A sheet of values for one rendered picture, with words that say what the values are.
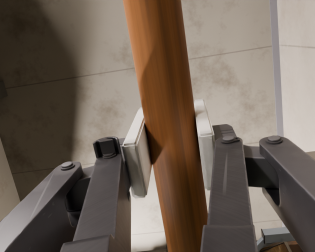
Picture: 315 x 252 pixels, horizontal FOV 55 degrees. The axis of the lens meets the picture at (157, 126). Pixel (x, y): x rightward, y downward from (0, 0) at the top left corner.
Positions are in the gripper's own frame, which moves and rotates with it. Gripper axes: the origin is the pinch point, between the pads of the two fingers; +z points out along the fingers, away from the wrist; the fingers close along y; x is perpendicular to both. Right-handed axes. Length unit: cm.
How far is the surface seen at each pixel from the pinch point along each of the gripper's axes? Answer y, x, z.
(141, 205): -84, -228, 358
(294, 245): 56, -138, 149
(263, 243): 24, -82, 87
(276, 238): 29, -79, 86
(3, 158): -262, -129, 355
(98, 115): -119, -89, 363
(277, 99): 112, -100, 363
